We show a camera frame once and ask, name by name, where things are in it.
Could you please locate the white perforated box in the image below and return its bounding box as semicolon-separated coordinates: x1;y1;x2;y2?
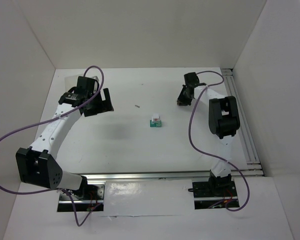
64;74;100;91

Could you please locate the white block red mark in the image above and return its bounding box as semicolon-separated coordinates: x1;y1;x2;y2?
151;113;161;119

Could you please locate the light green G block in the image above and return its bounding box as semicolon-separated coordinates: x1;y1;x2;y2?
156;121;162;128

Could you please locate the dark green H block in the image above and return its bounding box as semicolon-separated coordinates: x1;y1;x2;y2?
150;120;158;128

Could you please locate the plain white block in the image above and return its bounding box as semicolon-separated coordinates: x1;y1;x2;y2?
151;118;162;124

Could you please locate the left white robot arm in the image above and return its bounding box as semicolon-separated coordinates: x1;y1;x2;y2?
15;76;114;198

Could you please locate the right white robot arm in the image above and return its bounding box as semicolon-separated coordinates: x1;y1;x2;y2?
177;72;241;193

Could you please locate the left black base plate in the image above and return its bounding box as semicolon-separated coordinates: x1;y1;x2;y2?
57;182;105;213

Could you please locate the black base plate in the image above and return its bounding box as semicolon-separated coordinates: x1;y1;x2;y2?
188;181;240;210
57;182;105;213

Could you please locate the front aluminium rail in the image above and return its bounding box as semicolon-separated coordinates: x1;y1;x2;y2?
28;170;265;182

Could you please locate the aluminium rail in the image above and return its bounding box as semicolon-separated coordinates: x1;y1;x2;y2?
221;68;265;177
28;170;265;182

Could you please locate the right side aluminium rail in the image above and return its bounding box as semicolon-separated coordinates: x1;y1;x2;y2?
221;68;265;177

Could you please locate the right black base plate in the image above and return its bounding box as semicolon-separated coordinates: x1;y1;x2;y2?
188;181;240;210

